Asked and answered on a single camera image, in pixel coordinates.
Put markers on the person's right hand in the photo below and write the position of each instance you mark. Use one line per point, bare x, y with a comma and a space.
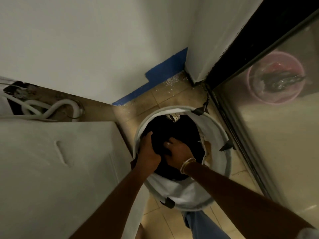
180, 154

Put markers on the person's left hand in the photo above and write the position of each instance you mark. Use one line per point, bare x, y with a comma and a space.
148, 156

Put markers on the black clothes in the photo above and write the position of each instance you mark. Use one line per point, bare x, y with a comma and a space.
179, 129

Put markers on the blue cream washing machine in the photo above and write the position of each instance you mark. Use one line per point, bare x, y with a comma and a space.
49, 171

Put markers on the person's right forearm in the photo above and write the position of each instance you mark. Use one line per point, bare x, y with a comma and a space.
241, 196

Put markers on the person's left forearm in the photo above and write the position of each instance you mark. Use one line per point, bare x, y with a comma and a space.
117, 204

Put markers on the white round laundry hamper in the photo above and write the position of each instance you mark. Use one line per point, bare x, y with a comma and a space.
214, 131

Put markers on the person's light blue jeans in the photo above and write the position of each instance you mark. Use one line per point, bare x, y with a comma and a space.
202, 226

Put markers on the person's white shirt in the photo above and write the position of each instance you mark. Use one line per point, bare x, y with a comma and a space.
310, 233

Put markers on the silver bangle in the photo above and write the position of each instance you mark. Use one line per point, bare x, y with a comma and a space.
184, 166

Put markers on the pink plastic basin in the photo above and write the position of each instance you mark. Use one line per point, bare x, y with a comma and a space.
256, 94

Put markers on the black framed glass door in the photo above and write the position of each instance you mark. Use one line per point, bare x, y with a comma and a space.
249, 42

